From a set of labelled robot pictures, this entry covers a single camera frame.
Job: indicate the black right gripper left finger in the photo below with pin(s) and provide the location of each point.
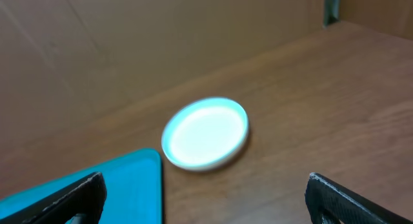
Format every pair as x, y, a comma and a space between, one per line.
81, 201

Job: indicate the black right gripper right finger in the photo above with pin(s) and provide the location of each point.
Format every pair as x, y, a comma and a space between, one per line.
330, 202

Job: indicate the light blue plate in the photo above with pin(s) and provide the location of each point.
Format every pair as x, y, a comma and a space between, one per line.
205, 134

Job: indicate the teal plastic tray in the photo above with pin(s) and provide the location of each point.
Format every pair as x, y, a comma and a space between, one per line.
133, 183

